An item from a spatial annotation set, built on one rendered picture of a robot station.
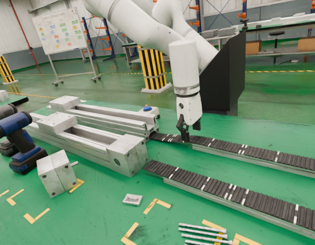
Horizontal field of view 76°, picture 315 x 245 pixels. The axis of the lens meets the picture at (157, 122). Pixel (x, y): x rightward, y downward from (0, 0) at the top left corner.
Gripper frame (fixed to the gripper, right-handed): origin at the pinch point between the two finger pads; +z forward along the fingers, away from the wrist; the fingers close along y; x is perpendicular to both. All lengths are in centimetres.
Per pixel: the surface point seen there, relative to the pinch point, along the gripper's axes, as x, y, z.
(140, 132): 21.0, -4.9, 1.6
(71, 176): 24.9, -35.2, 1.7
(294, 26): 11, 453, 11
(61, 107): 78, -6, -4
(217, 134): -5.2, 10.7, 6.0
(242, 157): -18.2, -1.3, 5.0
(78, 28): 487, 302, -60
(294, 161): -31.8, -1.0, 2.5
